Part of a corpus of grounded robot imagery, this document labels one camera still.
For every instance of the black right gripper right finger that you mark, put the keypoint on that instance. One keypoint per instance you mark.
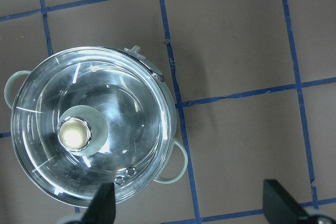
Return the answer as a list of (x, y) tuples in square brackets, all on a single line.
[(280, 207)]

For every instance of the pale green cooking pot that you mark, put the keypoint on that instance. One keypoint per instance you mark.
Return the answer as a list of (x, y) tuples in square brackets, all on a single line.
[(172, 166)]

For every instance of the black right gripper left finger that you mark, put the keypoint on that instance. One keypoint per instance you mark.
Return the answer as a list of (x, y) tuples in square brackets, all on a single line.
[(102, 208)]

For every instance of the glass pot lid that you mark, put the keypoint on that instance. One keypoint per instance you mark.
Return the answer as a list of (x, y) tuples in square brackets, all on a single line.
[(86, 127)]

